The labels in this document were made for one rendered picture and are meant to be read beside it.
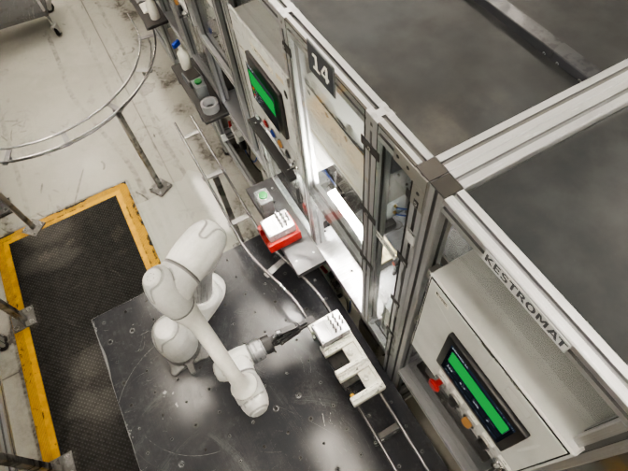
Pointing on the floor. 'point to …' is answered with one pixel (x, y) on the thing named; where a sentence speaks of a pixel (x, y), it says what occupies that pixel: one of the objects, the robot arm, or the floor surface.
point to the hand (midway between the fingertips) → (306, 321)
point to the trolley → (27, 10)
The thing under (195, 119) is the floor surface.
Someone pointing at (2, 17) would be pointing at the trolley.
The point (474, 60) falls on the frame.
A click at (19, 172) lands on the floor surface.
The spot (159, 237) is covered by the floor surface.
